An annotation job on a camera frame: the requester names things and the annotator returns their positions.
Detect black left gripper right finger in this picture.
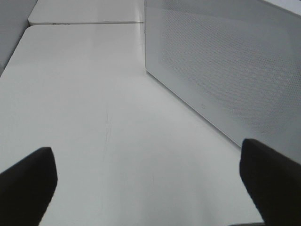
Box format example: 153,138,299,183
239,139,301,226

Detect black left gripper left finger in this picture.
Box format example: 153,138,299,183
0,147,58,226

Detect white microwave door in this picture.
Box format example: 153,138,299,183
145,0,301,162

